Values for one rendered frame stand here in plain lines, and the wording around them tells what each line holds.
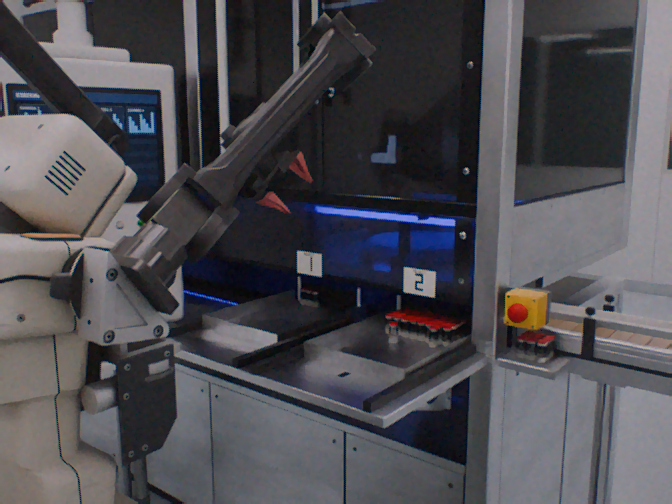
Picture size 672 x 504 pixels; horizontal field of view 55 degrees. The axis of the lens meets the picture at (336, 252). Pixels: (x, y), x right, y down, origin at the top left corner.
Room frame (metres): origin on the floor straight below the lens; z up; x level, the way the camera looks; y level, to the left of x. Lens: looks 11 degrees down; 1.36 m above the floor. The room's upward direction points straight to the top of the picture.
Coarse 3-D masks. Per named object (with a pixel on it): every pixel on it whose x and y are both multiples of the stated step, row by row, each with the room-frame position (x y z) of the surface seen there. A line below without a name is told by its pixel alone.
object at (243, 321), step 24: (216, 312) 1.58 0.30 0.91; (240, 312) 1.65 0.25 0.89; (264, 312) 1.68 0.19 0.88; (288, 312) 1.68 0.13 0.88; (312, 312) 1.68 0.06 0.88; (336, 312) 1.68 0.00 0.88; (360, 312) 1.63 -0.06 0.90; (240, 336) 1.46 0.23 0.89; (264, 336) 1.41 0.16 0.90; (288, 336) 1.42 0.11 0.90
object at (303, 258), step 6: (300, 252) 1.69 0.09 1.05; (306, 252) 1.68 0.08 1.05; (300, 258) 1.69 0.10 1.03; (306, 258) 1.68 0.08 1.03; (312, 258) 1.66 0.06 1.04; (318, 258) 1.65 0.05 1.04; (300, 264) 1.69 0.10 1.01; (306, 264) 1.68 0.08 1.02; (312, 264) 1.66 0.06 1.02; (318, 264) 1.65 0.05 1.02; (300, 270) 1.69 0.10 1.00; (306, 270) 1.68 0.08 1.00; (312, 270) 1.66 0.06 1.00; (318, 270) 1.65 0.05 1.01
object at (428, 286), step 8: (408, 272) 1.47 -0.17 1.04; (416, 272) 1.46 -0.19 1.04; (424, 272) 1.45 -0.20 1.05; (432, 272) 1.43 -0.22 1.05; (408, 280) 1.47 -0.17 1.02; (416, 280) 1.46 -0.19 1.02; (424, 280) 1.45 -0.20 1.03; (432, 280) 1.43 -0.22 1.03; (408, 288) 1.47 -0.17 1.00; (424, 288) 1.45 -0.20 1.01; (432, 288) 1.43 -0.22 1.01; (432, 296) 1.43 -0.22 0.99
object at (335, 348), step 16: (368, 320) 1.52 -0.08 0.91; (384, 320) 1.57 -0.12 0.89; (320, 336) 1.37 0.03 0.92; (336, 336) 1.42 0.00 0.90; (352, 336) 1.47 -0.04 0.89; (368, 336) 1.47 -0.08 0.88; (384, 336) 1.47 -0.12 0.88; (400, 336) 1.48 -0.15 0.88; (304, 352) 1.34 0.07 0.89; (320, 352) 1.31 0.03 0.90; (336, 352) 1.28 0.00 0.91; (352, 352) 1.36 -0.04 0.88; (368, 352) 1.36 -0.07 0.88; (384, 352) 1.36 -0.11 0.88; (400, 352) 1.36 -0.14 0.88; (416, 352) 1.36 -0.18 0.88; (432, 352) 1.36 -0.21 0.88; (448, 352) 1.31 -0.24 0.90; (352, 368) 1.25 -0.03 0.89; (368, 368) 1.23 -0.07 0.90; (384, 368) 1.20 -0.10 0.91; (400, 368) 1.18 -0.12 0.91; (416, 368) 1.21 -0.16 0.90
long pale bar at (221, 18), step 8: (216, 0) 1.77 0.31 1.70; (224, 0) 1.78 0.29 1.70; (216, 8) 1.77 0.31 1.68; (224, 8) 1.77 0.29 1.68; (216, 16) 1.78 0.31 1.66; (224, 16) 1.77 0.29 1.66; (224, 24) 1.77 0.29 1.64; (224, 32) 1.77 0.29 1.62; (224, 40) 1.77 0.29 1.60; (224, 48) 1.77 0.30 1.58; (224, 56) 1.77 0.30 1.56; (224, 64) 1.77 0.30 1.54; (224, 72) 1.77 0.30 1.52; (224, 80) 1.77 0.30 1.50; (224, 88) 1.77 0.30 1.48; (224, 96) 1.77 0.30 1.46; (224, 104) 1.77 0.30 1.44; (224, 112) 1.77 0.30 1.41; (224, 120) 1.77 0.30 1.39; (224, 128) 1.77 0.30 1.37
